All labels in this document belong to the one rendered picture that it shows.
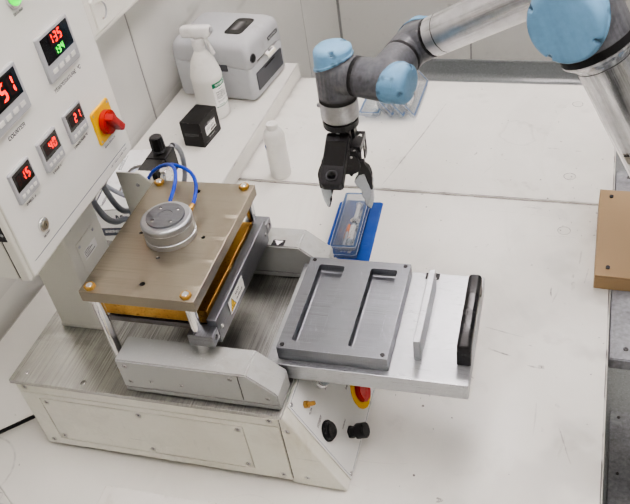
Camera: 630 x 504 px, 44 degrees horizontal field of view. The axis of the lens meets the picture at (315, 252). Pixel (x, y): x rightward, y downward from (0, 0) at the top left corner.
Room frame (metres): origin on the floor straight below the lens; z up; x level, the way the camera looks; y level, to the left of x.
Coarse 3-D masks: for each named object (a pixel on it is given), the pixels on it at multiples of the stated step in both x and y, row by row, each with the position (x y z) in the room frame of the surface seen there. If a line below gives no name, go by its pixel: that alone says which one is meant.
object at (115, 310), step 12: (240, 228) 1.00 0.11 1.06; (240, 240) 0.97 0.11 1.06; (228, 252) 0.95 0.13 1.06; (228, 264) 0.92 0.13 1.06; (216, 276) 0.90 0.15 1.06; (216, 288) 0.87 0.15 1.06; (204, 300) 0.85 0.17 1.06; (108, 312) 0.89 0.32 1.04; (120, 312) 0.88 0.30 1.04; (132, 312) 0.87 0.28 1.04; (144, 312) 0.86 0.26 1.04; (156, 312) 0.85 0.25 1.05; (168, 312) 0.85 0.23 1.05; (180, 312) 0.84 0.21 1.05; (204, 312) 0.83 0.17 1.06; (156, 324) 0.86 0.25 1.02; (168, 324) 0.85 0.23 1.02; (180, 324) 0.84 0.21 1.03; (204, 324) 0.83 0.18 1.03
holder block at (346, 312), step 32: (320, 288) 0.91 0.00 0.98; (352, 288) 0.89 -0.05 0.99; (384, 288) 0.89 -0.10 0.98; (288, 320) 0.84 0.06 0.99; (320, 320) 0.84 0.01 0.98; (352, 320) 0.82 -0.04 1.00; (384, 320) 0.81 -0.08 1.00; (288, 352) 0.79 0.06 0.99; (320, 352) 0.77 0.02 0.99; (352, 352) 0.76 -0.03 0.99; (384, 352) 0.75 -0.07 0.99
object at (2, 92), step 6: (6, 78) 0.94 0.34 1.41; (12, 78) 0.95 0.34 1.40; (0, 84) 0.93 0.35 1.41; (6, 84) 0.94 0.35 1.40; (12, 84) 0.95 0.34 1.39; (0, 90) 0.92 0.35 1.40; (6, 90) 0.93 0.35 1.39; (12, 90) 0.94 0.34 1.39; (18, 90) 0.95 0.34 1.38; (0, 96) 0.92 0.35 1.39; (6, 96) 0.93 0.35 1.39; (12, 96) 0.94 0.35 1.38; (0, 102) 0.91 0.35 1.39; (6, 102) 0.92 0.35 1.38; (0, 108) 0.91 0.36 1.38
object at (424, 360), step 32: (416, 288) 0.89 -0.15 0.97; (448, 288) 0.87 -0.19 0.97; (416, 320) 0.82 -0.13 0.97; (448, 320) 0.81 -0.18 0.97; (416, 352) 0.74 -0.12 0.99; (448, 352) 0.75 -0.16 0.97; (352, 384) 0.74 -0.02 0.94; (384, 384) 0.72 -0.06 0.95; (416, 384) 0.71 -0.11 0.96; (448, 384) 0.69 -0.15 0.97
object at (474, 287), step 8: (472, 280) 0.84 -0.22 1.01; (480, 280) 0.84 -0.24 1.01; (472, 288) 0.83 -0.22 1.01; (480, 288) 0.83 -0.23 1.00; (472, 296) 0.81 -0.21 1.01; (480, 296) 0.84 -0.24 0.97; (464, 304) 0.80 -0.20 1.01; (472, 304) 0.79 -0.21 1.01; (464, 312) 0.78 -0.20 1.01; (472, 312) 0.78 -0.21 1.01; (464, 320) 0.77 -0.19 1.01; (472, 320) 0.76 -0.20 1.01; (464, 328) 0.75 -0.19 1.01; (472, 328) 0.75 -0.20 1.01; (464, 336) 0.74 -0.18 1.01; (472, 336) 0.74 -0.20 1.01; (464, 344) 0.72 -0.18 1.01; (472, 344) 0.73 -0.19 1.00; (456, 352) 0.72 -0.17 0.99; (464, 352) 0.72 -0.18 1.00; (464, 360) 0.72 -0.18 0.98
